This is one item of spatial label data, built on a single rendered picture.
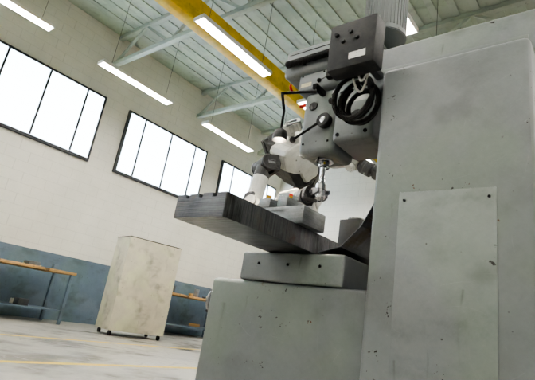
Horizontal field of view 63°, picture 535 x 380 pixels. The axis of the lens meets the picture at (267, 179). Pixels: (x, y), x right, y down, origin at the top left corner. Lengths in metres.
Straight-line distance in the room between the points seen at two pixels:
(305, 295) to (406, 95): 0.84
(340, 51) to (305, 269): 0.85
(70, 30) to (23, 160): 2.91
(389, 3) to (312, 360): 1.57
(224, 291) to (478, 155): 1.16
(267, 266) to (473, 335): 0.83
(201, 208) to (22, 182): 7.96
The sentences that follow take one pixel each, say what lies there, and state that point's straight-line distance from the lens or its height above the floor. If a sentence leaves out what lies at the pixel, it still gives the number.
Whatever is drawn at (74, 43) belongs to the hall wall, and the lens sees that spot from 10.32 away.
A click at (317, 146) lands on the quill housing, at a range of 1.97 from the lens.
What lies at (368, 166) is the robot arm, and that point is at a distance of 2.62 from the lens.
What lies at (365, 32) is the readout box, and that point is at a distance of 1.77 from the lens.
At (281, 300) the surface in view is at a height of 0.66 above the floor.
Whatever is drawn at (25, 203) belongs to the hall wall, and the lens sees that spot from 9.25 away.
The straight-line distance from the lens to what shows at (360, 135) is 1.86.
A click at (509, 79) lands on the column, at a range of 1.62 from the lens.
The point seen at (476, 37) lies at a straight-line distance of 1.90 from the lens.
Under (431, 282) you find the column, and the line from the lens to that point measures 1.45.
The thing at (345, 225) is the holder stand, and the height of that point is 1.08.
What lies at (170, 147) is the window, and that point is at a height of 4.26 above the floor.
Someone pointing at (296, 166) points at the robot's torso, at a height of 1.43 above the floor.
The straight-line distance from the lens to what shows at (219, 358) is 1.97.
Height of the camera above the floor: 0.56
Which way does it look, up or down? 18 degrees up
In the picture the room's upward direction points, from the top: 9 degrees clockwise
